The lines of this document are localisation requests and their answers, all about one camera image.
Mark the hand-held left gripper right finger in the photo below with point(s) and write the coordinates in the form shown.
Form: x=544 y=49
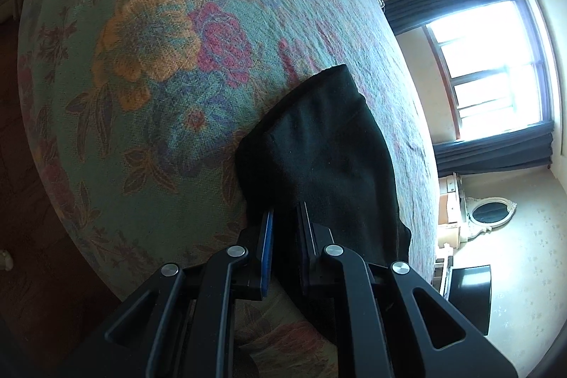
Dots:
x=304 y=247

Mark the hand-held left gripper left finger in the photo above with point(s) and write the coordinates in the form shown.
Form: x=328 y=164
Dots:
x=267 y=247

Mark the black pants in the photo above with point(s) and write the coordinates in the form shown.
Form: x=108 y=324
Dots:
x=319 y=147

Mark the cream vanity dresser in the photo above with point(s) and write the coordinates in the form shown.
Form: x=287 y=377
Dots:
x=452 y=209

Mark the black flat television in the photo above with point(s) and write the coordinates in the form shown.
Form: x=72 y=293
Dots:
x=469 y=298

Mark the floral bedspread bed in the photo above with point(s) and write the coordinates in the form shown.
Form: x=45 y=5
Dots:
x=133 y=116

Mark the oval white-framed mirror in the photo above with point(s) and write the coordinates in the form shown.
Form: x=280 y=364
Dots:
x=489 y=213

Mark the bright window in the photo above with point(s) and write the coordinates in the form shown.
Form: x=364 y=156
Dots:
x=491 y=68

